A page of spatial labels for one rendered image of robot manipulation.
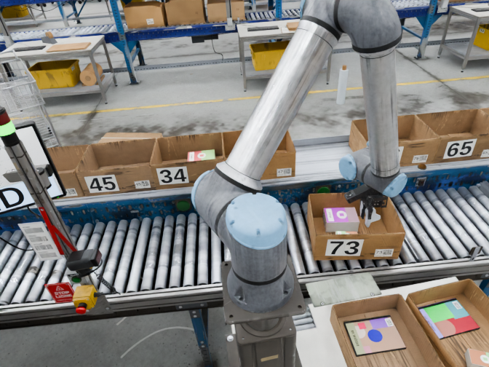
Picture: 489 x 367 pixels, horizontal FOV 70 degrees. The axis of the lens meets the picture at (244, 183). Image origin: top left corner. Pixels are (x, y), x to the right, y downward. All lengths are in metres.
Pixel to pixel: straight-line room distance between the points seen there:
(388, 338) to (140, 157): 1.62
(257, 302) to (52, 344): 1.92
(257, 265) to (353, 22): 0.62
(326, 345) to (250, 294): 0.60
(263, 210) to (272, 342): 0.44
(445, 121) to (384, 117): 1.47
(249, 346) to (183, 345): 1.28
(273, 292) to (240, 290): 0.09
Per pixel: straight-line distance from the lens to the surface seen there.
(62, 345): 2.66
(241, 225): 0.82
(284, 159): 1.90
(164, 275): 1.73
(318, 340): 1.50
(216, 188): 0.96
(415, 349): 1.55
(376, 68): 0.98
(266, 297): 0.95
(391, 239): 1.70
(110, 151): 2.25
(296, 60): 0.96
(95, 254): 1.45
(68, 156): 2.35
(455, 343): 1.62
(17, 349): 2.80
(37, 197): 1.37
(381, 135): 1.10
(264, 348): 1.16
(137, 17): 6.08
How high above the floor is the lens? 2.06
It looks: 37 degrees down
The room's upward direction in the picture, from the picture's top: 4 degrees counter-clockwise
